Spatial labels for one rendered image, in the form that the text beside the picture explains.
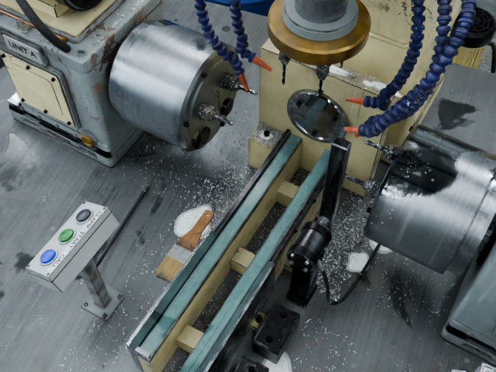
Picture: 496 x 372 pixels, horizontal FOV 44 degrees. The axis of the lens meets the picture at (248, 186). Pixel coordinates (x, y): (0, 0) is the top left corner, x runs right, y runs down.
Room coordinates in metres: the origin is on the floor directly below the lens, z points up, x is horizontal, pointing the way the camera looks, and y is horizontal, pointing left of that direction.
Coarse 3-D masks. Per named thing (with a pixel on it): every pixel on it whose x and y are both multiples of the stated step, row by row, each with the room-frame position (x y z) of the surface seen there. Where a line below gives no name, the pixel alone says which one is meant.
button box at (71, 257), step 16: (80, 208) 0.64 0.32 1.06; (96, 208) 0.63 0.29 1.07; (64, 224) 0.60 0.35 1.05; (80, 224) 0.59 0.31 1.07; (96, 224) 0.59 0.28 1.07; (112, 224) 0.60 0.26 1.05; (80, 240) 0.55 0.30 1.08; (96, 240) 0.57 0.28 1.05; (64, 256) 0.52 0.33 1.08; (80, 256) 0.53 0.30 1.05; (32, 272) 0.50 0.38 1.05; (48, 272) 0.49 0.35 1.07; (64, 272) 0.50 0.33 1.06; (64, 288) 0.48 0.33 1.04
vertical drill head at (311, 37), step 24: (288, 0) 0.87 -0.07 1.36; (312, 0) 0.81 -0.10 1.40; (336, 0) 0.81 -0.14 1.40; (288, 24) 0.82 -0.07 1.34; (312, 24) 0.81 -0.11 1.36; (336, 24) 0.81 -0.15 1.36; (360, 24) 0.83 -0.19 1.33; (288, 48) 0.78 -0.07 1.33; (312, 48) 0.77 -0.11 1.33; (336, 48) 0.77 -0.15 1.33; (360, 48) 0.80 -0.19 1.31
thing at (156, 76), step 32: (160, 32) 1.01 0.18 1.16; (192, 32) 1.02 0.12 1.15; (128, 64) 0.94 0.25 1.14; (160, 64) 0.92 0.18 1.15; (192, 64) 0.91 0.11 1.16; (224, 64) 0.97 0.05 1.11; (128, 96) 0.90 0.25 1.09; (160, 96) 0.87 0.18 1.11; (192, 96) 0.87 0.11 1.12; (224, 96) 0.96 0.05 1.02; (160, 128) 0.85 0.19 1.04; (192, 128) 0.85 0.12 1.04
